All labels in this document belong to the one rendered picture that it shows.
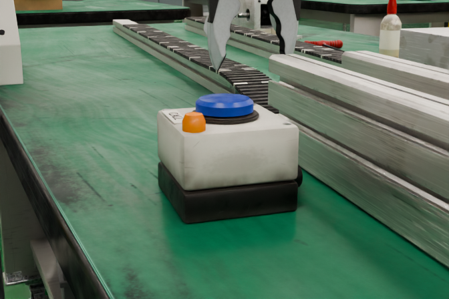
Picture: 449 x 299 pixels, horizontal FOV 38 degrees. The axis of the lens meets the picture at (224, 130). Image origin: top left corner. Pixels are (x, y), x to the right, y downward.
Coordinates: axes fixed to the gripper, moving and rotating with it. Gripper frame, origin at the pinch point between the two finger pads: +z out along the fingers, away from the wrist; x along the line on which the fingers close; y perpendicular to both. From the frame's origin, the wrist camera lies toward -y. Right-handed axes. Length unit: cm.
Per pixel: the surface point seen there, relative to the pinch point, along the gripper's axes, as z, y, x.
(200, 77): 4.4, 16.0, 2.0
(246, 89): 2.9, -2.3, 1.8
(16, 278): 72, 101, 31
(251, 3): -2, 78, -28
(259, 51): 4.6, 42.9, -16.9
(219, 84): 4.3, 9.3, 1.4
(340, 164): 3.1, -31.2, 4.9
